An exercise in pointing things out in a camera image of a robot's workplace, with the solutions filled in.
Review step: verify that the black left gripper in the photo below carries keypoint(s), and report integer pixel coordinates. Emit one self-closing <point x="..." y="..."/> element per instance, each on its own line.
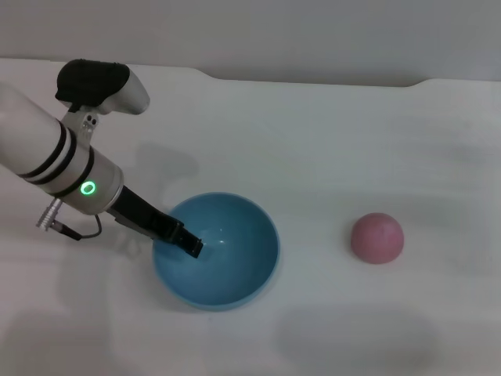
<point x="145" y="219"/>

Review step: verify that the blue bowl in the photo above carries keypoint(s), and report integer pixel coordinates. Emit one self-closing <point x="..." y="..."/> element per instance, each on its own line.
<point x="235" y="274"/>

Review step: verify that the pink toy peach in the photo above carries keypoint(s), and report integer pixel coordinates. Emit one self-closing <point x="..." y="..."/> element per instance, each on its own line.
<point x="376" y="238"/>

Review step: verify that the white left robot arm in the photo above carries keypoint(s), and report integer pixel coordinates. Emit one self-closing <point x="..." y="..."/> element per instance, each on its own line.
<point x="35" y="133"/>

